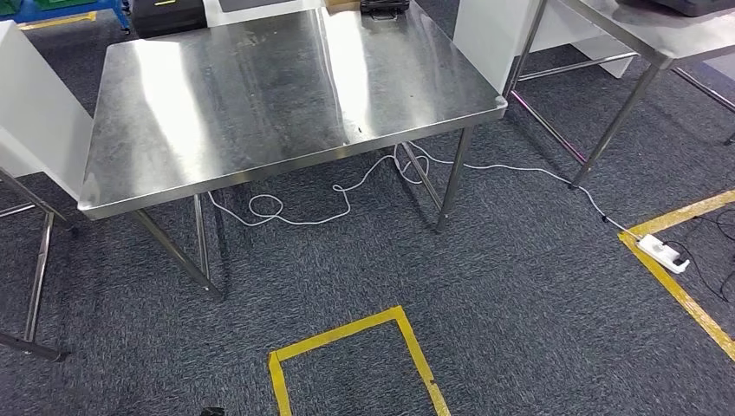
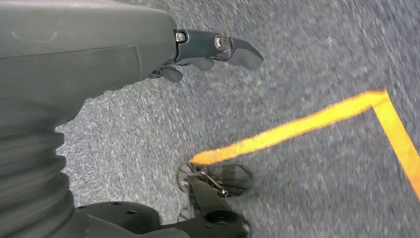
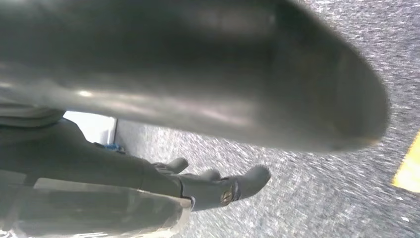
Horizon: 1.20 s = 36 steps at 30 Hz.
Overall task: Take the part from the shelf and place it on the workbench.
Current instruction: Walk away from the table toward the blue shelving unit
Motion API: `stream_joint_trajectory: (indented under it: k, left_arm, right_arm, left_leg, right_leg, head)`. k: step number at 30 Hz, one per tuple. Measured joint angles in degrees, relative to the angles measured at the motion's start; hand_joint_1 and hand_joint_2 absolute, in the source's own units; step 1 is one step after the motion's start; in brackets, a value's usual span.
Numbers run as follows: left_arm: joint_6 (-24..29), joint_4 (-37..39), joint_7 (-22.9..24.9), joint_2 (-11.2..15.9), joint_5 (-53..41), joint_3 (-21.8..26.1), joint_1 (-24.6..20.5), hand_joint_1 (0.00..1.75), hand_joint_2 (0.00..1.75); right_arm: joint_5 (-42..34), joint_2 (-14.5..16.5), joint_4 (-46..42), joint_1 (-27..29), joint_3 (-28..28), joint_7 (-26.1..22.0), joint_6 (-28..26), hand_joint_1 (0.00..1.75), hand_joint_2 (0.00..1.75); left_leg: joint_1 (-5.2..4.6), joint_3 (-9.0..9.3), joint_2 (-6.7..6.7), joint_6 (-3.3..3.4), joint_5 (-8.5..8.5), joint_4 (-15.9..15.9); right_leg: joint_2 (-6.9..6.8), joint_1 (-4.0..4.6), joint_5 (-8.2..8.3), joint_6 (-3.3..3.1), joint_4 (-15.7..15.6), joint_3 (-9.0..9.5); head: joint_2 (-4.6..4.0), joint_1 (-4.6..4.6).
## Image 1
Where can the stainless steel workbench table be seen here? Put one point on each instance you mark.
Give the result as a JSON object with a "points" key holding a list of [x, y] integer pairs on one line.
{"points": [[258, 86], [39, 270], [677, 34]]}

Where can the blue metal shelf rack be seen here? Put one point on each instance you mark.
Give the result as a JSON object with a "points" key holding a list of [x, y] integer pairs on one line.
{"points": [[109, 7]]}

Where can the yellow floor tape square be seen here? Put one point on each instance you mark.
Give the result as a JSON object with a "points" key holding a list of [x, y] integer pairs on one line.
{"points": [[333, 335], [677, 215]]}

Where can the black handheld controller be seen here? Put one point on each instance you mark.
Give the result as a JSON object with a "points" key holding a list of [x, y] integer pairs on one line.
{"points": [[385, 7]]}

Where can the dark grey board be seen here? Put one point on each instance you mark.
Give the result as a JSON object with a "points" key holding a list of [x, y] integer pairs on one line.
{"points": [[252, 4]]}

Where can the black equipment case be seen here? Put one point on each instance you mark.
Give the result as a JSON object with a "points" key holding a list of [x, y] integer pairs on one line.
{"points": [[169, 20]]}

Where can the white power strip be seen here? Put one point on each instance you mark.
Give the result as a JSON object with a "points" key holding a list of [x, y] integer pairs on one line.
{"points": [[660, 251]]}

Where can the yellow floor tape strip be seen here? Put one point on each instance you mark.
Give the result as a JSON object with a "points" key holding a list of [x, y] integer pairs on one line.
{"points": [[57, 21]]}

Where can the green plastic bin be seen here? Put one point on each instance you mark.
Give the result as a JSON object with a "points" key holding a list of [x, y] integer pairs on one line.
{"points": [[8, 6], [63, 3]]}

